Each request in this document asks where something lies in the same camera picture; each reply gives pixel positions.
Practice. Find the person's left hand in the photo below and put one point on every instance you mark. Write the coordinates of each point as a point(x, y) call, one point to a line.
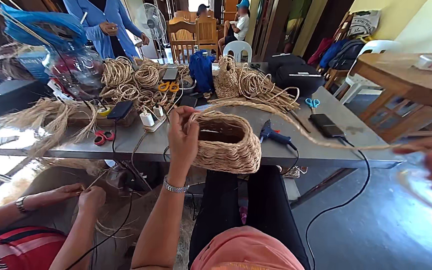
point(183, 146)

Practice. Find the person's left thumb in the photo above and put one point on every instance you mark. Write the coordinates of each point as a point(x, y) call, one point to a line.
point(193, 132)

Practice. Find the person's left fingers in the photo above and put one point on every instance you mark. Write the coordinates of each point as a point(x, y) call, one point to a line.
point(180, 112)

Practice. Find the person's right fingers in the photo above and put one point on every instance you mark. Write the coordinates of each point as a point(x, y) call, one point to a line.
point(428, 155)

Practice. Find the oval woven straw basket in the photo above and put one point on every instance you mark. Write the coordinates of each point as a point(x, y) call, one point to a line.
point(231, 157)

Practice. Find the person's left forearm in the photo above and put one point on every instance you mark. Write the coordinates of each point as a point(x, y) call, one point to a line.
point(161, 225)

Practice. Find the black thin phone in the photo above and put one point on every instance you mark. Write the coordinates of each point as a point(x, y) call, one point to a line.
point(188, 101)

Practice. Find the white plug charger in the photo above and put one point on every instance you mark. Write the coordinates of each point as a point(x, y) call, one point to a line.
point(158, 111)
point(147, 119)

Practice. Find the white power strip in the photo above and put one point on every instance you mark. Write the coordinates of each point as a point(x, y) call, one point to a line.
point(156, 126)

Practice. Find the grey work table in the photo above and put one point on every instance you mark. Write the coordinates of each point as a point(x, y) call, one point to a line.
point(216, 152)

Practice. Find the grey smartphone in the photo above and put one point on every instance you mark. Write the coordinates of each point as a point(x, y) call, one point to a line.
point(170, 74)

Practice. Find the blue cloth bag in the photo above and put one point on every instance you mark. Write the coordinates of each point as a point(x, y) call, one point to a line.
point(202, 71)

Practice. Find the tall woven straw basket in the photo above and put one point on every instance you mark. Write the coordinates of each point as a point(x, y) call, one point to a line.
point(225, 84)

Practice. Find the dark blue smartphone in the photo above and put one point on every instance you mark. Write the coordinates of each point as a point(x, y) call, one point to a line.
point(120, 110)

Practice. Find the yellow tape roll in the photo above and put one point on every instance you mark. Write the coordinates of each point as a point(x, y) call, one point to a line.
point(104, 112)

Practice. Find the wooden slatted chair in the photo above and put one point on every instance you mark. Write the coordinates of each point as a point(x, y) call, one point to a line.
point(207, 32)
point(181, 35)

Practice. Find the dark blue glue gun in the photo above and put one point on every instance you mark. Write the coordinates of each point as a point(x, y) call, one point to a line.
point(276, 135)

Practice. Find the wooden oval table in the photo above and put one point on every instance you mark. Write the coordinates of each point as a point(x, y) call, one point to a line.
point(396, 75)

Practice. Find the white plastic chair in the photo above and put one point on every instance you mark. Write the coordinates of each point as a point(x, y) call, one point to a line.
point(237, 45)

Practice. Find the bundle of brown sticks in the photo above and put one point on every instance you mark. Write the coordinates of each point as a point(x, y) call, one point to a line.
point(278, 98)

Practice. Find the white standing fan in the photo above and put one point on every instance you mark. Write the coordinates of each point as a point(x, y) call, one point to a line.
point(151, 22)

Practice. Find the pink object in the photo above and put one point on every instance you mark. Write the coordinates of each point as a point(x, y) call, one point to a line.
point(243, 214)

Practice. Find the white plastic armchair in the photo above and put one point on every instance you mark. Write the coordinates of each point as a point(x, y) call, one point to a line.
point(358, 81)

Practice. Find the black rectangular power bank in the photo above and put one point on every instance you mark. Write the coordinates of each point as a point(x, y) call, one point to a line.
point(326, 125)

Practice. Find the dark flat blade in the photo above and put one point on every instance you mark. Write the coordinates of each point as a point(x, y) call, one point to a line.
point(300, 120)

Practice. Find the large transparent plastic jug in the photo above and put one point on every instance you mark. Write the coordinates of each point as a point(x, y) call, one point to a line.
point(79, 71)

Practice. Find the pile of loose raw fibres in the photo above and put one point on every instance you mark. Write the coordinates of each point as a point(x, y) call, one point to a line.
point(53, 122)

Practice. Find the black backpack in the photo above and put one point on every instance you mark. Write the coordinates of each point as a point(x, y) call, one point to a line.
point(347, 54)

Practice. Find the white printed tote bag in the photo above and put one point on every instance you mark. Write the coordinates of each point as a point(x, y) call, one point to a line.
point(365, 23)

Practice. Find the wooden bench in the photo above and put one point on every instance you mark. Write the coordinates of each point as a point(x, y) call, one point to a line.
point(338, 39)

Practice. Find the dark red bag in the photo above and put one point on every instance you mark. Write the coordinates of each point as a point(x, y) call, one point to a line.
point(319, 52)

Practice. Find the blue printed sack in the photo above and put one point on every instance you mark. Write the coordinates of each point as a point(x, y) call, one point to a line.
point(34, 65)

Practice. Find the blue plastic bag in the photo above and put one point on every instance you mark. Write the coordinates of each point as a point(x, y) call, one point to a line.
point(41, 28)

